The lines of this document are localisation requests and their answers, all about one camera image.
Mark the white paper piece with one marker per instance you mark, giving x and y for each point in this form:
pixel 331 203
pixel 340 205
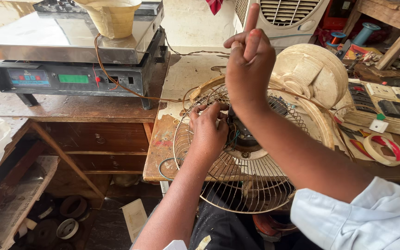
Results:
pixel 134 217

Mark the cream paper-wrapped container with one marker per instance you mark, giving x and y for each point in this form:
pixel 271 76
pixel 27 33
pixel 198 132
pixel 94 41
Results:
pixel 111 17

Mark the newspaper sheet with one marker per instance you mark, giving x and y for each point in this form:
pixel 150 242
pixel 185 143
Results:
pixel 16 205

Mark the black trousers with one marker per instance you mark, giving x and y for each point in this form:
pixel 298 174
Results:
pixel 224 229

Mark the steel digital weighing scale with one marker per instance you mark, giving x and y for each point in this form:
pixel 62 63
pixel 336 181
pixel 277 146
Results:
pixel 64 45

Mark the cream fan base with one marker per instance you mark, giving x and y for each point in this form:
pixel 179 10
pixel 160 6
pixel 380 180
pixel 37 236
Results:
pixel 311 73

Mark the black fan motor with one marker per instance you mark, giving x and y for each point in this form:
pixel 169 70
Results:
pixel 243 133

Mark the wooden switch board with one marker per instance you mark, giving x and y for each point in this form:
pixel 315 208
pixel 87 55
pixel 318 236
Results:
pixel 377 104

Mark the wooden drawer cabinet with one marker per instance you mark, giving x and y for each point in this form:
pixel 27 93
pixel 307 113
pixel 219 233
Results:
pixel 102 145

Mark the white square socket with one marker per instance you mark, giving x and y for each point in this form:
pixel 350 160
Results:
pixel 378 125

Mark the person's right hand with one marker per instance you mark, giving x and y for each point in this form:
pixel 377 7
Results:
pixel 250 76

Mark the heap of round parts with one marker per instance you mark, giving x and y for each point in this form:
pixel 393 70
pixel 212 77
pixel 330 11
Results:
pixel 64 222

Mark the white air cooler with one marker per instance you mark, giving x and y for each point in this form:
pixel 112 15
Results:
pixel 286 20

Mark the light blue shirt sleeve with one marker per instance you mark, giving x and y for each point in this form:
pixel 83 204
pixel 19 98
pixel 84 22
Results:
pixel 359 222

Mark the white tape roll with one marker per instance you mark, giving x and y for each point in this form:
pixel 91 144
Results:
pixel 373 151

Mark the person's right fingers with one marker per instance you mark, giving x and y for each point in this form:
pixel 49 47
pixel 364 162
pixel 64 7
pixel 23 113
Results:
pixel 252 38

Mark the person's left hand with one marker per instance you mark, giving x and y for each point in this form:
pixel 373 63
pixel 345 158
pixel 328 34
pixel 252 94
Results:
pixel 207 135

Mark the red cloth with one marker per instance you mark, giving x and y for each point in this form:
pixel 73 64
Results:
pixel 214 5

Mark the wooden stool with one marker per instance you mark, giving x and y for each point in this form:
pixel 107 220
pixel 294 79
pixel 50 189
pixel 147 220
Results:
pixel 394 20

